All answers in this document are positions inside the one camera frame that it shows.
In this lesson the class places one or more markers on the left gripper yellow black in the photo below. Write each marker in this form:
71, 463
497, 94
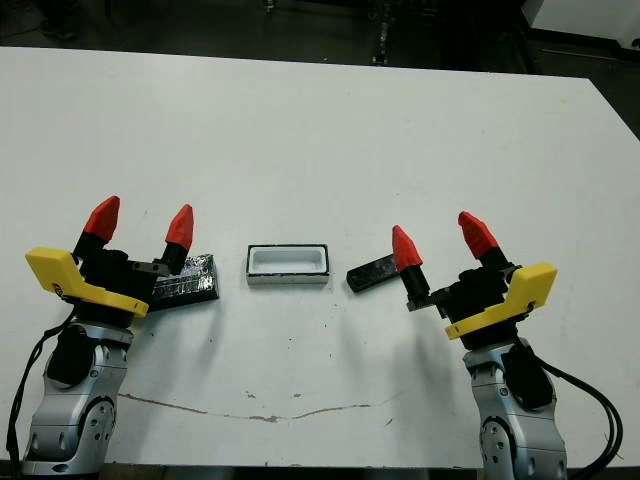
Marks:
100, 295

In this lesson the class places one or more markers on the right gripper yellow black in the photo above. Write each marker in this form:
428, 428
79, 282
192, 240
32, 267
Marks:
485, 310

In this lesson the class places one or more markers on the black bar-shaped camera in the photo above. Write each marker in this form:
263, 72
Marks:
370, 272

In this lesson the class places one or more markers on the black taped box lid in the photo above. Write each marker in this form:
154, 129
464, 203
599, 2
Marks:
195, 285

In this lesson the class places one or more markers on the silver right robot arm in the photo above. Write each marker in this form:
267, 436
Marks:
520, 435

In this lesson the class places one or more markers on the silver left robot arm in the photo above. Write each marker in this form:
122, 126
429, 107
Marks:
75, 415

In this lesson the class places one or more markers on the black wheeled stand leg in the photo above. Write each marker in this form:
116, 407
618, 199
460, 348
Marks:
383, 40

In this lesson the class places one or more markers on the white cabinet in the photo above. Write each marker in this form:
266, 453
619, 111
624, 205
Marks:
585, 20

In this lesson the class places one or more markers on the camera box base white insert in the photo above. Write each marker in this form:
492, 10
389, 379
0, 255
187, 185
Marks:
287, 280

